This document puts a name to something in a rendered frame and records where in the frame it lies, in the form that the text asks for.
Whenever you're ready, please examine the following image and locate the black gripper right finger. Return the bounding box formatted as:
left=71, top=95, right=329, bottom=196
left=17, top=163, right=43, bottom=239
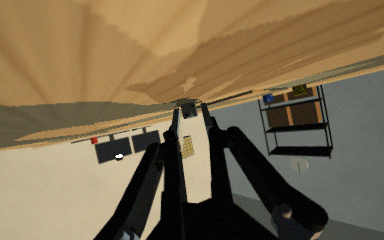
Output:
left=201, top=102, right=329, bottom=240

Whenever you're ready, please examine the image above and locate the blue die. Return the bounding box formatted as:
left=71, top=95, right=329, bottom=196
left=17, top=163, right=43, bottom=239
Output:
left=262, top=94, right=274, bottom=103

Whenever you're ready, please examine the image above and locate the white die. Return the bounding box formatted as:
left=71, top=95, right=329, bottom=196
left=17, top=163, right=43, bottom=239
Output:
left=181, top=102, right=198, bottom=119

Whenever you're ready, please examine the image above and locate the yellow die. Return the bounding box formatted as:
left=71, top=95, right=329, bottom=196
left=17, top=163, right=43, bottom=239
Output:
left=292, top=84, right=308, bottom=96

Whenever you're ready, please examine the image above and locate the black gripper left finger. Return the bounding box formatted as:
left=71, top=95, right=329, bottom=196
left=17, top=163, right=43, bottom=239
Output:
left=93, top=108, right=188, bottom=240

